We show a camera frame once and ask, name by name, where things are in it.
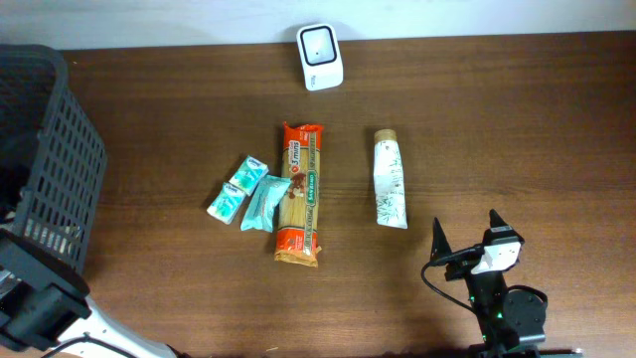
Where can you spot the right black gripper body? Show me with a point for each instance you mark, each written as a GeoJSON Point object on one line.
{"type": "Point", "coordinates": [464, 267]}

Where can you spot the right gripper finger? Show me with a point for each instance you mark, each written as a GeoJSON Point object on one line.
{"type": "Point", "coordinates": [440, 249]}
{"type": "Point", "coordinates": [496, 222]}

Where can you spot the white bamboo print tube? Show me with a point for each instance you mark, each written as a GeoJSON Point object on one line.
{"type": "Point", "coordinates": [388, 180]}

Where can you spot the orange spaghetti packet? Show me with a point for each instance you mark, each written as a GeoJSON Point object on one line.
{"type": "Point", "coordinates": [298, 212]}

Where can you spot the teal wet wipes pack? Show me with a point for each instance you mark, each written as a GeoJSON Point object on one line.
{"type": "Point", "coordinates": [267, 195]}

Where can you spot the teal tissue pack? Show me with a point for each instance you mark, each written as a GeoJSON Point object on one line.
{"type": "Point", "coordinates": [226, 205]}
{"type": "Point", "coordinates": [249, 174]}

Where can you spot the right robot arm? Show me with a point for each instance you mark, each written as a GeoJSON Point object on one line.
{"type": "Point", "coordinates": [511, 318]}

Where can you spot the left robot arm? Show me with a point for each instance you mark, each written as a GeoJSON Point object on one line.
{"type": "Point", "coordinates": [49, 309]}

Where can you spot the white barcode scanner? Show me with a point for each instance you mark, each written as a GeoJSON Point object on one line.
{"type": "Point", "coordinates": [320, 57]}

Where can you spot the grey plastic mesh basket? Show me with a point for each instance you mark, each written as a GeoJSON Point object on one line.
{"type": "Point", "coordinates": [52, 158]}

